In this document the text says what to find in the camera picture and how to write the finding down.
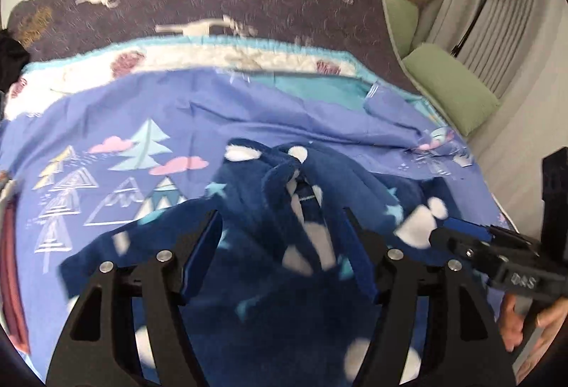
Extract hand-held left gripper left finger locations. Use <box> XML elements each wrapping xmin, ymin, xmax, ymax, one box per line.
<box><xmin>44</xmin><ymin>209</ymin><xmax>223</xmax><ymax>387</ymax></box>

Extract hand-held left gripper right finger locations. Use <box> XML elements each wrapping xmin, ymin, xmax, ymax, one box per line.
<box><xmin>344</xmin><ymin>207</ymin><xmax>518</xmax><ymax>387</ymax></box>

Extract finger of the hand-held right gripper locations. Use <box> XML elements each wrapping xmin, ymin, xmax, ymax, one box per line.
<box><xmin>428</xmin><ymin>216</ymin><xmax>494</xmax><ymax>278</ymax></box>

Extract navy fleece garment white spots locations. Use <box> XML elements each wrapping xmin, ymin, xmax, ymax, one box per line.
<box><xmin>60</xmin><ymin>138</ymin><xmax>449</xmax><ymax>387</ymax></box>

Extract person's right hand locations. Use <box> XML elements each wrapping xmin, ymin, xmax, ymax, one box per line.
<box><xmin>498</xmin><ymin>293</ymin><xmax>568</xmax><ymax>371</ymax></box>

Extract blue tree print bed sheet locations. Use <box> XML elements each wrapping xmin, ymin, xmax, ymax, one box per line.
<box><xmin>0</xmin><ymin>70</ymin><xmax>520</xmax><ymax>372</ymax></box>

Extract large green cushion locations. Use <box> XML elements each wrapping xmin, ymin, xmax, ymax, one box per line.
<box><xmin>400</xmin><ymin>42</ymin><xmax>503</xmax><ymax>138</ymax></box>

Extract pale grey curtain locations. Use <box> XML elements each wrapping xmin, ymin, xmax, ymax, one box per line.
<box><xmin>413</xmin><ymin>0</ymin><xmax>568</xmax><ymax>177</ymax></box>

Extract white teal quilted blanket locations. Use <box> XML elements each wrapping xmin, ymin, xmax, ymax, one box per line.
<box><xmin>0</xmin><ymin>36</ymin><xmax>378</xmax><ymax>121</ymax></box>

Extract red cloth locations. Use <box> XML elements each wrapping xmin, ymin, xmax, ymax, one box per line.
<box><xmin>0</xmin><ymin>171</ymin><xmax>33</xmax><ymax>358</ymax></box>

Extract small green cushion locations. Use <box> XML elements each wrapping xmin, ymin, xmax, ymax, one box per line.
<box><xmin>383</xmin><ymin>0</ymin><xmax>421</xmax><ymax>58</ymax></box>

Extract purple deer print blanket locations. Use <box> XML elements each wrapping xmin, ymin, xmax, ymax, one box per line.
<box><xmin>8</xmin><ymin>0</ymin><xmax>424</xmax><ymax>97</ymax></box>

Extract dark cloth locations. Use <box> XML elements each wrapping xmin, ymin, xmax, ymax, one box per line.
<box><xmin>0</xmin><ymin>29</ymin><xmax>30</xmax><ymax>96</ymax></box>

